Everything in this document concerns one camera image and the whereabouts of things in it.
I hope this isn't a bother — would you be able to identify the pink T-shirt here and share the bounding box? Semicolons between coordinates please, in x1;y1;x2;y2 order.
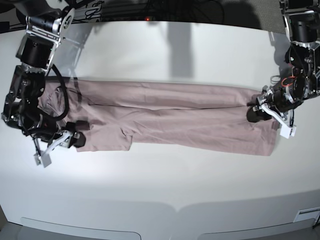
37;78;280;158

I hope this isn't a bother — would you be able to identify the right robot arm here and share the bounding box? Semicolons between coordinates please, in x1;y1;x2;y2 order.
0;0;86;148

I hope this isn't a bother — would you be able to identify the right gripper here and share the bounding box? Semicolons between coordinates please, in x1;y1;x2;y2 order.
29;120;90;150

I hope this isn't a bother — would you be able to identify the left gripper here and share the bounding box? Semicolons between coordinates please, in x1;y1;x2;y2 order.
246;84;302;123

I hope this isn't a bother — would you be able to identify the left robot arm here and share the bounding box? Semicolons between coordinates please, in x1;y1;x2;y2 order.
246;0;320;123

